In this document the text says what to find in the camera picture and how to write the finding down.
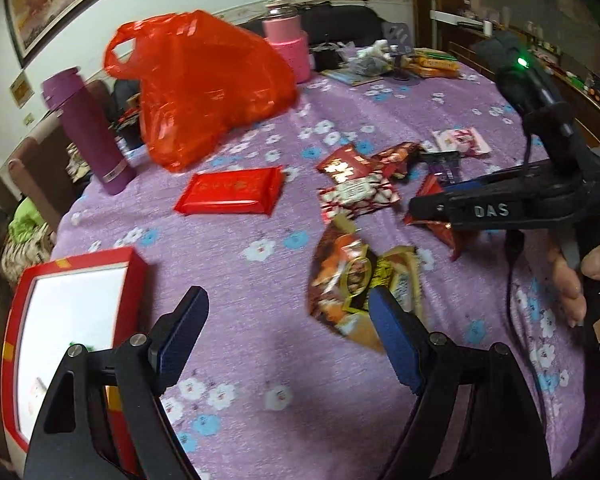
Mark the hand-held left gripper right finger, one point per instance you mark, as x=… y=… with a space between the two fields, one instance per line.
x=395 y=335

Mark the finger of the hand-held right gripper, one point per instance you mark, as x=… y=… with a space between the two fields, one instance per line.
x=452 y=165
x=430 y=207

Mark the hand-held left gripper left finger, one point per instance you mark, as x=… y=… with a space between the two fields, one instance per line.
x=182 y=340

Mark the red triangular snack packet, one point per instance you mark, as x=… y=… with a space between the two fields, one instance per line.
x=442 y=240

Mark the large brown gold snack packet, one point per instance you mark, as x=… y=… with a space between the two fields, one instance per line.
x=350 y=280

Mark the red box with white inside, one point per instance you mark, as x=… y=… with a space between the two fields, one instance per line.
x=70 y=300

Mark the red rectangular snack packet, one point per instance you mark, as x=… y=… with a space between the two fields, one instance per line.
x=230 y=191

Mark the person's right hand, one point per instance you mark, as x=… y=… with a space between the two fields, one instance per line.
x=570 y=290

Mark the pink white snack packet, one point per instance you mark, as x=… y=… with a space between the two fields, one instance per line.
x=460 y=141

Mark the dark brown red snack packet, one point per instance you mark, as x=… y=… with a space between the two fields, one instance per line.
x=395 y=157

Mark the red white patterned snack packet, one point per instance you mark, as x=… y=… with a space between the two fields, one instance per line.
x=357 y=195

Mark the purple floral tablecloth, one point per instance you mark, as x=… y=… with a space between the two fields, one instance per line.
x=260 y=310

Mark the red white print snack packet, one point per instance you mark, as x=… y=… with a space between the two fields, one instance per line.
x=342 y=164

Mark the small green candy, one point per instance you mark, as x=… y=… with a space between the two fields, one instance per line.
x=82 y=347

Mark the orange packets at table edge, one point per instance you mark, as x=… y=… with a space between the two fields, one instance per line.
x=435 y=64

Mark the wooden sideboard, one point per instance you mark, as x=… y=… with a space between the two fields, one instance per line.
x=570 y=85

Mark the grey crumpled bag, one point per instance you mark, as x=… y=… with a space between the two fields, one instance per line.
x=370 y=60

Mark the black small box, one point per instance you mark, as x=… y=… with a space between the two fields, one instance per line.
x=327 y=57

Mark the floral blanket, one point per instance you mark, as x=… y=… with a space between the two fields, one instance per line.
x=25 y=260

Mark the black sofa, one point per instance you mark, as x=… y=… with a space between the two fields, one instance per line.
x=340 y=22

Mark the green cloth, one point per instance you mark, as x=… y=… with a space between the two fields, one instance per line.
x=25 y=217

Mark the pink thermos bottle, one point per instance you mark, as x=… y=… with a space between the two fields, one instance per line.
x=290 y=45

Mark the brown chair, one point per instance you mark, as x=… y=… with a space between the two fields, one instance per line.
x=45 y=160

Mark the purple thermos bottle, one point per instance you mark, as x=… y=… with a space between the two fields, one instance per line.
x=92 y=130

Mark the red plastic bag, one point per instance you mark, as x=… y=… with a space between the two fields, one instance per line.
x=205 y=85

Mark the wall outlet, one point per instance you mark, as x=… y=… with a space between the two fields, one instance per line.
x=29 y=119

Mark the yellow wall notice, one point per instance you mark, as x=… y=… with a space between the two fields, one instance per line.
x=21 y=90

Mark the framed wall painting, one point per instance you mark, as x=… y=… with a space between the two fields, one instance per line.
x=65 y=0

